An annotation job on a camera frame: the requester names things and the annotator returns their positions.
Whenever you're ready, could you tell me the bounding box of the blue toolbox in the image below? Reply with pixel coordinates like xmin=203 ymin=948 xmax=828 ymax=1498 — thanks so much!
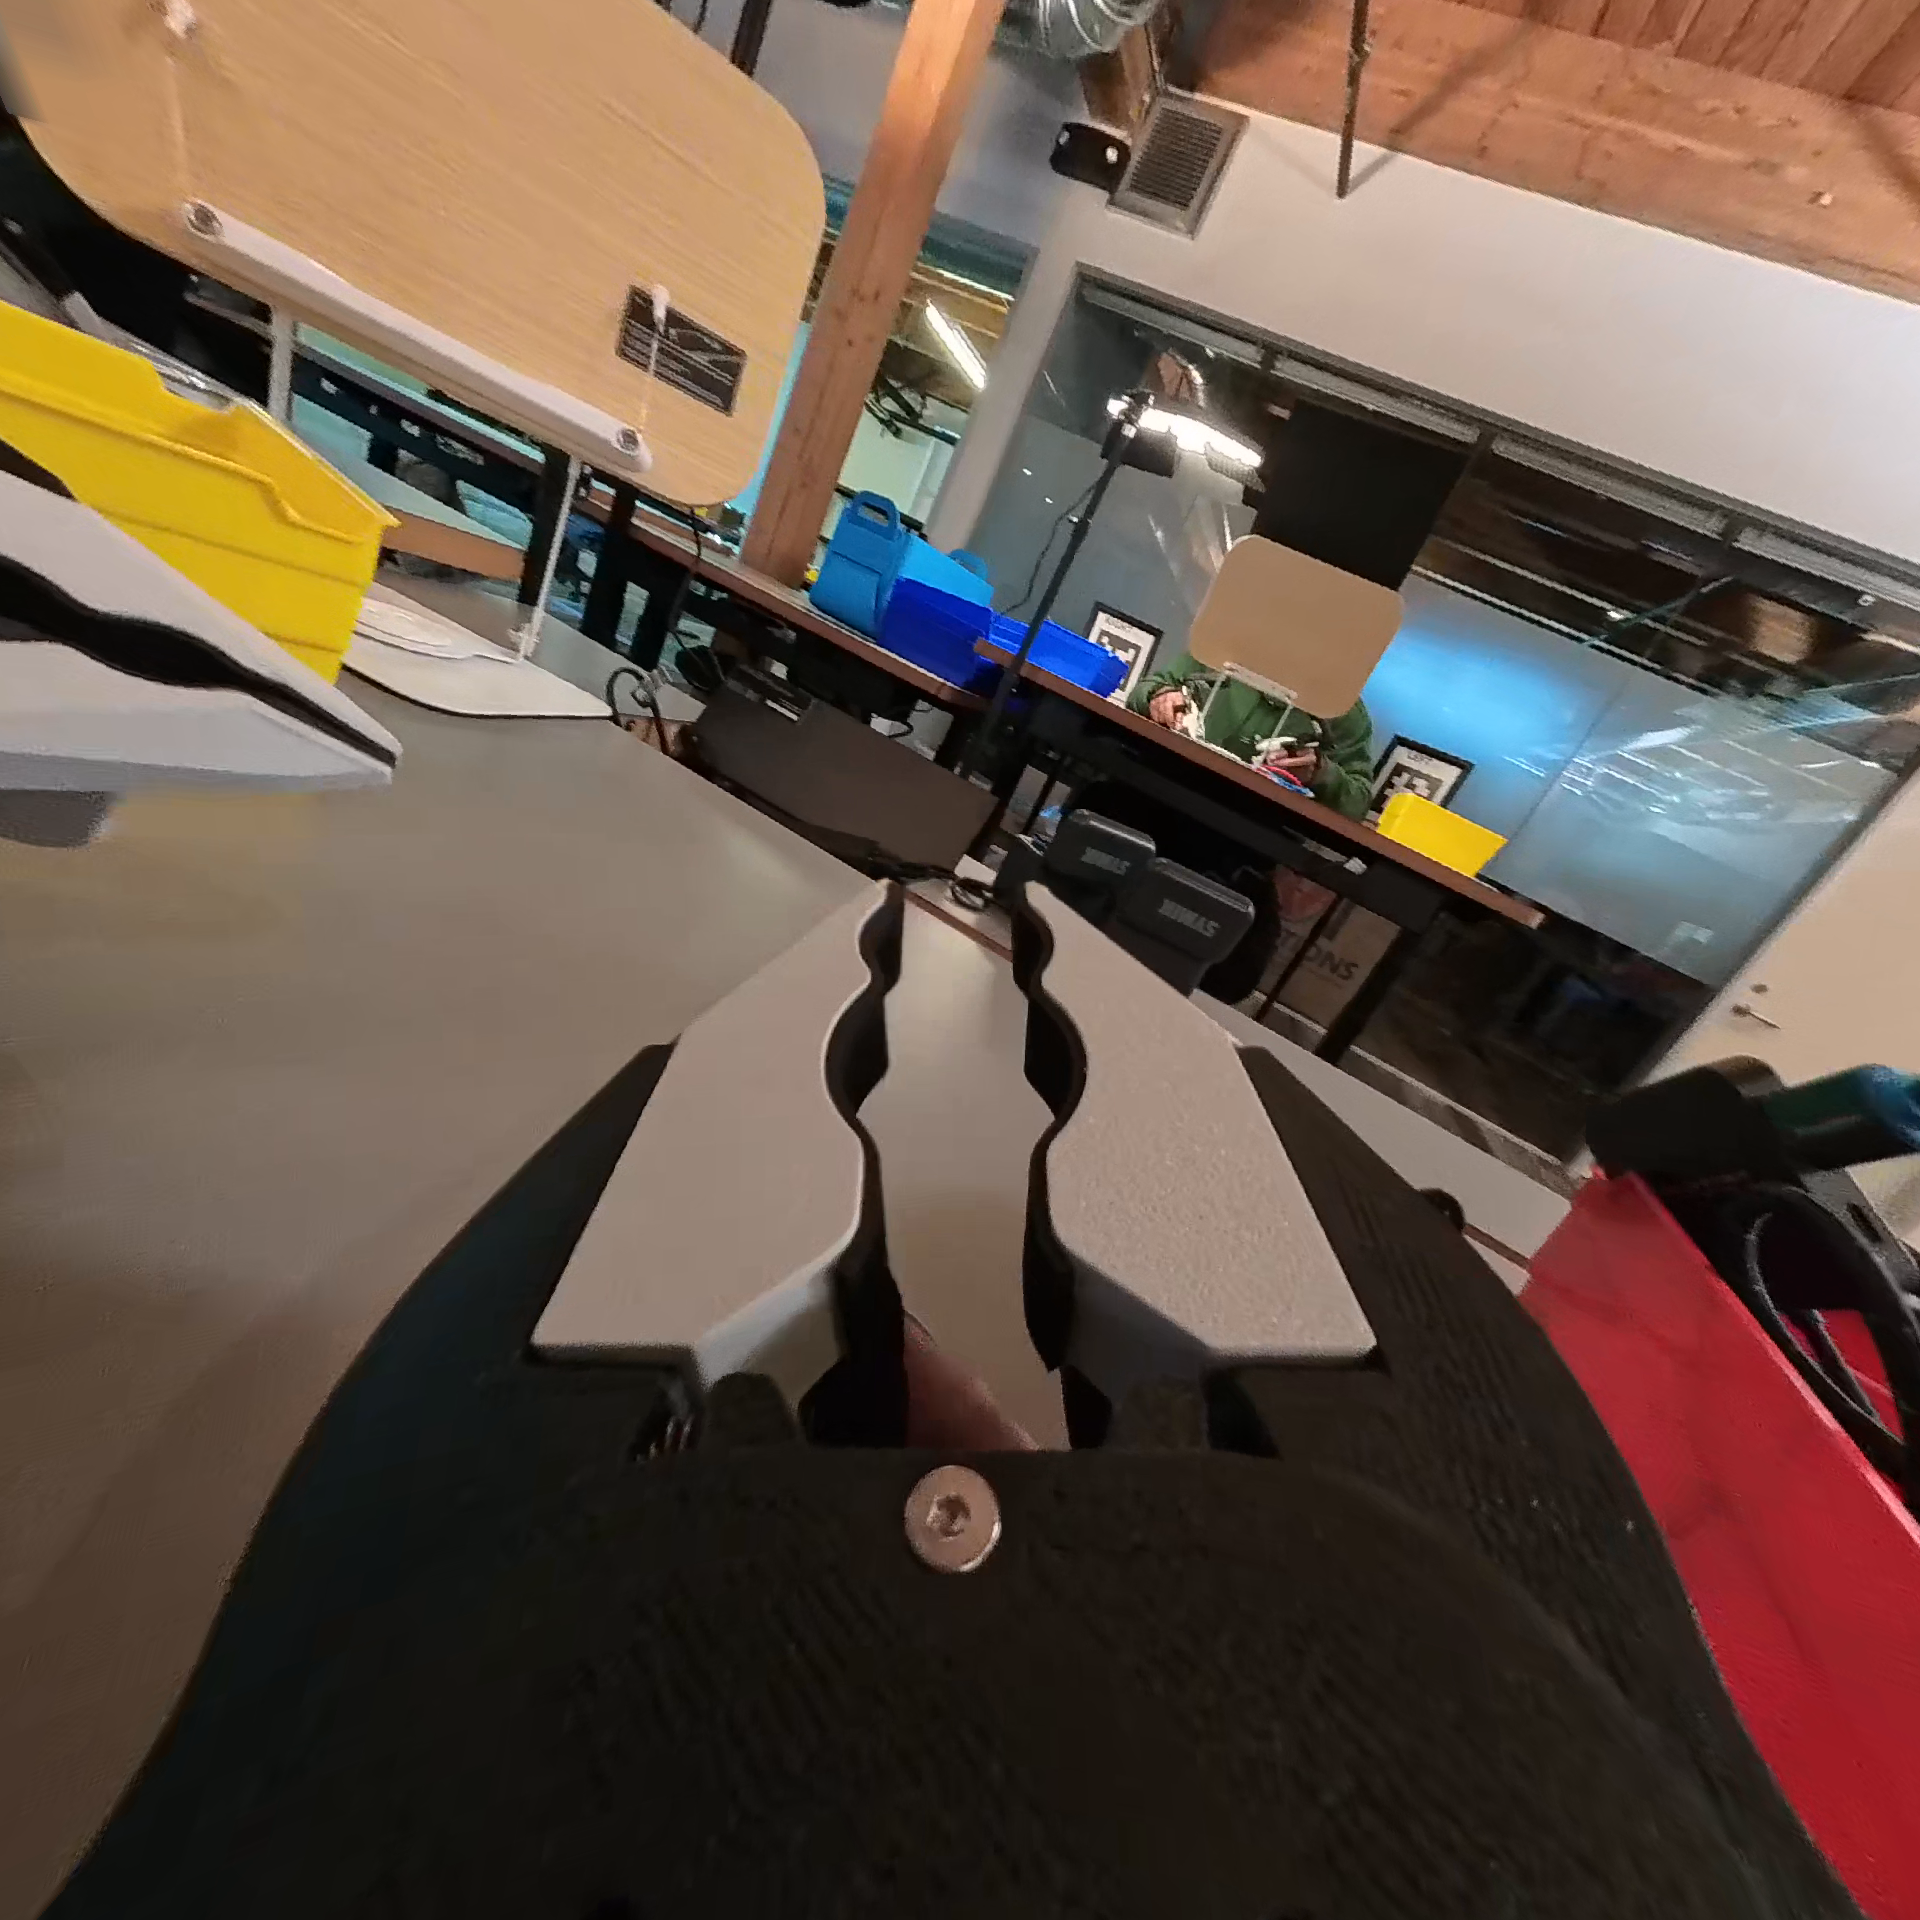
xmin=804 ymin=491 xmax=1001 ymax=652

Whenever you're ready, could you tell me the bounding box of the white door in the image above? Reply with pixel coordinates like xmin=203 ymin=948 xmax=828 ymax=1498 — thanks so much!
xmin=1642 ymin=778 xmax=1920 ymax=1097

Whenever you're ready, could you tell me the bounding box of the black hard case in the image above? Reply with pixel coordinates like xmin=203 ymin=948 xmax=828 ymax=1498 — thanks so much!
xmin=1114 ymin=856 xmax=1258 ymax=1000
xmin=1040 ymin=809 xmax=1158 ymax=923

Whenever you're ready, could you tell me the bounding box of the yellow plastic bin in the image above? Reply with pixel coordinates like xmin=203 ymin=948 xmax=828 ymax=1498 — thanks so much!
xmin=1371 ymin=789 xmax=1512 ymax=877
xmin=0 ymin=296 xmax=403 ymax=681

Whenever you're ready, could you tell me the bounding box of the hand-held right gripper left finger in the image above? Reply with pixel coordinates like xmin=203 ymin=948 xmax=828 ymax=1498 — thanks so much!
xmin=530 ymin=879 xmax=908 ymax=1385

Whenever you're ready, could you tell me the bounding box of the grey wall vent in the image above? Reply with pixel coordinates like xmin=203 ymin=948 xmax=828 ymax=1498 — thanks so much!
xmin=1105 ymin=88 xmax=1253 ymax=239

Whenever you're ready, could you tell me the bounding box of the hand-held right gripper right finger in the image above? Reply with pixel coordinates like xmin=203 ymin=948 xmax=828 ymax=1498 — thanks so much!
xmin=1008 ymin=879 xmax=1380 ymax=1376

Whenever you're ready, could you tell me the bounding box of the wooden board with black label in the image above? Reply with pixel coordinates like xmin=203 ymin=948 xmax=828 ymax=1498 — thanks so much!
xmin=0 ymin=0 xmax=828 ymax=507

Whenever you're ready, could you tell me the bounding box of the black hanging rod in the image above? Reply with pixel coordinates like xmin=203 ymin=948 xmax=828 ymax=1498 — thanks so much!
xmin=1334 ymin=0 xmax=1380 ymax=197

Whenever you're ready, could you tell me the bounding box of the black tripod stand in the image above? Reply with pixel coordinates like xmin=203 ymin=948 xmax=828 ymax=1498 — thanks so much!
xmin=956 ymin=389 xmax=1189 ymax=783

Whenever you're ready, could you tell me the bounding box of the framed black and white tag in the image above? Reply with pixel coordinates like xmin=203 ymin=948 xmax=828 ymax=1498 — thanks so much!
xmin=1367 ymin=734 xmax=1477 ymax=820
xmin=1088 ymin=602 xmax=1170 ymax=701

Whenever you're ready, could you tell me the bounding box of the blue plastic bin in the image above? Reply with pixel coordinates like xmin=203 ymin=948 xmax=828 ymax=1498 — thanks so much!
xmin=985 ymin=610 xmax=1128 ymax=701

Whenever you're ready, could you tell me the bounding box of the white mat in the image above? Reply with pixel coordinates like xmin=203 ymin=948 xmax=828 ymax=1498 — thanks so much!
xmin=339 ymin=580 xmax=615 ymax=726

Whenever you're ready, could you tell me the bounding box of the wooden post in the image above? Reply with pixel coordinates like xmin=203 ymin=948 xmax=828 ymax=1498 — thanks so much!
xmin=735 ymin=0 xmax=1008 ymax=590

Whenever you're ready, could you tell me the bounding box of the black hdmi cable green plug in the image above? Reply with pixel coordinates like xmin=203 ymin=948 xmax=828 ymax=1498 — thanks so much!
xmin=1588 ymin=1057 xmax=1920 ymax=1504

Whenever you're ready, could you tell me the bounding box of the black screen panel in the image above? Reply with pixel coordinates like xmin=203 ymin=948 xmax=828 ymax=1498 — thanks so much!
xmin=1253 ymin=398 xmax=1481 ymax=592

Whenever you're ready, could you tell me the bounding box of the cardboard box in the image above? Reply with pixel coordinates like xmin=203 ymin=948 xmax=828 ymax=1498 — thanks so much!
xmin=1269 ymin=892 xmax=1397 ymax=1026

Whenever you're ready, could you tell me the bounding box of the long wooden table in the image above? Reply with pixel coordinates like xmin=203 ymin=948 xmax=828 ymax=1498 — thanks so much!
xmin=576 ymin=479 xmax=1543 ymax=1057

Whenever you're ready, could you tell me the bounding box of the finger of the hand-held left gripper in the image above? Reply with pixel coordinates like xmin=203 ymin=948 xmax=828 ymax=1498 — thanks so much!
xmin=0 ymin=610 xmax=403 ymax=856
xmin=0 ymin=471 xmax=394 ymax=743

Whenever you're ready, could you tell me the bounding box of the small tan board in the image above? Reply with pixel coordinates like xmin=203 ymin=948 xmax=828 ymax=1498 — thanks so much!
xmin=1189 ymin=532 xmax=1405 ymax=717

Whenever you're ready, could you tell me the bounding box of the black box under table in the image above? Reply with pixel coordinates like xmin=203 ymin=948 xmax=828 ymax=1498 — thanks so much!
xmin=688 ymin=681 xmax=1001 ymax=877

